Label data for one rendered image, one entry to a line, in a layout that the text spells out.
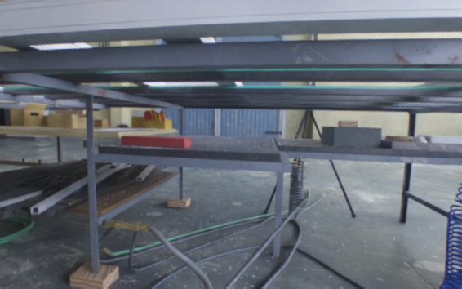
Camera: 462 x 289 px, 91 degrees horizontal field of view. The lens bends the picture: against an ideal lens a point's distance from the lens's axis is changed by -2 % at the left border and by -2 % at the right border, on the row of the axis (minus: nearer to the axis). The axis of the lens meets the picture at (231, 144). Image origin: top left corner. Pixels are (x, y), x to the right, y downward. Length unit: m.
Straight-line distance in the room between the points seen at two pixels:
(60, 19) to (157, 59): 0.20
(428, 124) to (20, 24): 8.19
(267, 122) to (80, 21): 6.54
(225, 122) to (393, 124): 4.72
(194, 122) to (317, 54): 6.87
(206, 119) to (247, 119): 1.25
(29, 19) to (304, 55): 0.55
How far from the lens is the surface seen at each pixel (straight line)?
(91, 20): 0.56
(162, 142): 0.98
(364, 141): 1.37
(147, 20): 0.50
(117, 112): 8.07
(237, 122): 7.00
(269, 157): 0.84
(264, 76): 0.73
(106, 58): 0.60
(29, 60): 0.73
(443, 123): 8.45
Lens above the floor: 0.69
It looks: 5 degrees down
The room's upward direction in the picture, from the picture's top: 1 degrees clockwise
